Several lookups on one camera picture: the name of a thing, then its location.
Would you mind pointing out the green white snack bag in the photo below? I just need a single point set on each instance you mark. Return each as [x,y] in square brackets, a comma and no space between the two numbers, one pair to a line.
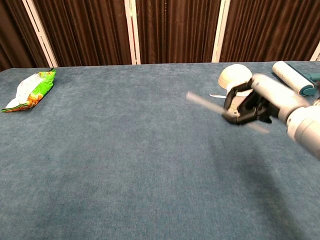
[37,87]

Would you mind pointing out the teal lint roller white roll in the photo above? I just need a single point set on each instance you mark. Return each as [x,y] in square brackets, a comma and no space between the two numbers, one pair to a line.
[287,75]

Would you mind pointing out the white screen frame post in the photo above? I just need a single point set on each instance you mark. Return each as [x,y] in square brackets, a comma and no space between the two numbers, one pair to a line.
[317,53]
[131,37]
[220,37]
[42,37]

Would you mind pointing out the brown pleated curtain panel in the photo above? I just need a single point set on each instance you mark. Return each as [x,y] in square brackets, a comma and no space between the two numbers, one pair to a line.
[15,32]
[85,32]
[175,32]
[270,30]

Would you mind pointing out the clear plastic straw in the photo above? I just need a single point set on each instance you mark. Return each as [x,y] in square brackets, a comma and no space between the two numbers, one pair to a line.
[200,100]

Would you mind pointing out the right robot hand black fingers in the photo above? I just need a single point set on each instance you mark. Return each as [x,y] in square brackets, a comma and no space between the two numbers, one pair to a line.
[275,97]

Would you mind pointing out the metal spoon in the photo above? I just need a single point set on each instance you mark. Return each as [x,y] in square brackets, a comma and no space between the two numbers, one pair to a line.
[217,95]

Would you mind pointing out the cream upturned bowl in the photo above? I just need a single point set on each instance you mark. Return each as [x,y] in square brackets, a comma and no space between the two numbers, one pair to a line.
[235,73]

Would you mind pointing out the blue velvet tablecloth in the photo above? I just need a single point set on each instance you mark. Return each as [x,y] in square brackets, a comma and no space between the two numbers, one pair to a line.
[125,162]

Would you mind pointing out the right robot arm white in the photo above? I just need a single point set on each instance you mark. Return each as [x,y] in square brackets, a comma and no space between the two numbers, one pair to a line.
[307,127]

